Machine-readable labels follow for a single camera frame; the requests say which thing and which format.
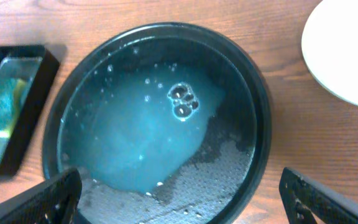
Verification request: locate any white plate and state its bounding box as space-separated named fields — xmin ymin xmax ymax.
xmin=301 ymin=0 xmax=358 ymax=106

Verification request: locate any black round tray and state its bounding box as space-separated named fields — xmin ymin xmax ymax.
xmin=42 ymin=22 xmax=272 ymax=223

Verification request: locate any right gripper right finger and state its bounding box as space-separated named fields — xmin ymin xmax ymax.
xmin=279 ymin=167 xmax=358 ymax=224

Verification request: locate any black rectangular water tray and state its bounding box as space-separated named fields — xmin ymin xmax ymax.
xmin=0 ymin=45 xmax=60 ymax=182

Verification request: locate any green yellow sponge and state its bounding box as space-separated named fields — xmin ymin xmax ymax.
xmin=0 ymin=78 xmax=27 ymax=138

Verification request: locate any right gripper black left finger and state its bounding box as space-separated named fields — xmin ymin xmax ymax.
xmin=0 ymin=168 xmax=82 ymax=224

